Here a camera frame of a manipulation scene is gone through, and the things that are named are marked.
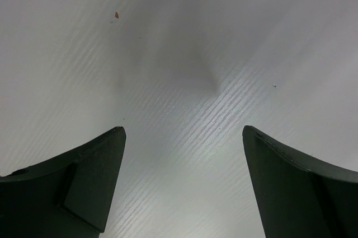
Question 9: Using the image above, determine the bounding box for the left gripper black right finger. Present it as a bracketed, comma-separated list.
[242, 125, 357, 237]

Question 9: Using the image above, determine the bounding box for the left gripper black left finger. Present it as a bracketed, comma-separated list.
[1, 127, 125, 237]

